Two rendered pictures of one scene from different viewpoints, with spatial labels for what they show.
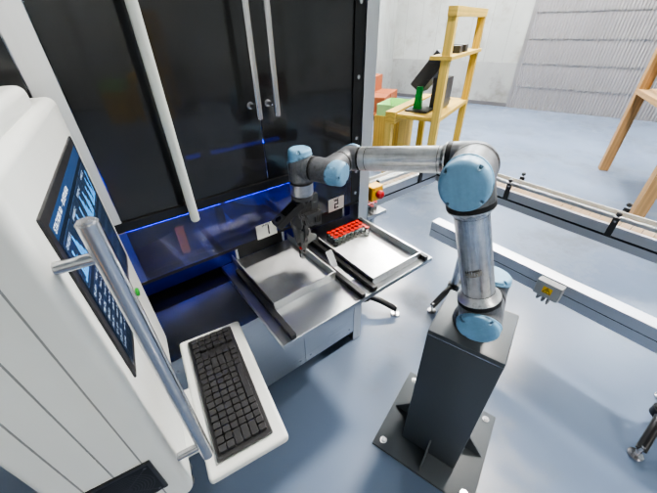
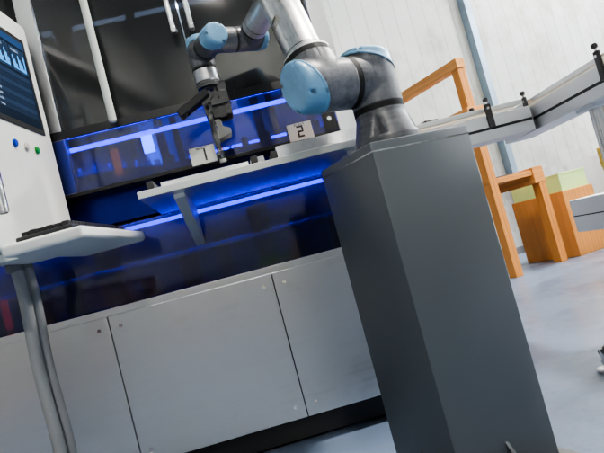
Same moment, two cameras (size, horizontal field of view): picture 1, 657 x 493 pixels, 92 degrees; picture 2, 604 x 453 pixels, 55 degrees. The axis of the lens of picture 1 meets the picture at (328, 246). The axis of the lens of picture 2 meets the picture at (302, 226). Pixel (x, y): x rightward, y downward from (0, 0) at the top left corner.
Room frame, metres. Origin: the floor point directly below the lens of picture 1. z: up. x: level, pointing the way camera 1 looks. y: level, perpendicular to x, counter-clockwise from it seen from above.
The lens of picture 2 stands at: (-0.50, -0.99, 0.60)
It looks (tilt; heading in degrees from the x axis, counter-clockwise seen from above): 3 degrees up; 31
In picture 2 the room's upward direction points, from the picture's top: 15 degrees counter-clockwise
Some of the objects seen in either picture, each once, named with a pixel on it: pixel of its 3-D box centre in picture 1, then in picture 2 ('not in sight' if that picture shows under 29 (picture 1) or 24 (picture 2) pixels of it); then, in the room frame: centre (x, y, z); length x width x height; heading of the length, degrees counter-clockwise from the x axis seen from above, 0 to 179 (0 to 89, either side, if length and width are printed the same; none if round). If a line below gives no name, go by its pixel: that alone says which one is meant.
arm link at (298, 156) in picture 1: (300, 165); (200, 54); (0.95, 0.08, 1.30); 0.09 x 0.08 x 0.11; 59
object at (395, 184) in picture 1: (390, 181); (439, 133); (1.69, -0.36, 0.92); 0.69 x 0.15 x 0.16; 127
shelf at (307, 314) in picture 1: (328, 263); (264, 178); (1.01, 0.00, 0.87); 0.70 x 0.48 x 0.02; 127
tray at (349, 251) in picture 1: (367, 247); (315, 153); (1.07, -0.16, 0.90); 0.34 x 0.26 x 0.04; 37
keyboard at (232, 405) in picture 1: (224, 380); (79, 233); (0.53, 0.31, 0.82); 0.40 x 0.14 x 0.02; 29
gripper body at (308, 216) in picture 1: (304, 209); (215, 102); (0.96, 0.08, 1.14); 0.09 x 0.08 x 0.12; 127
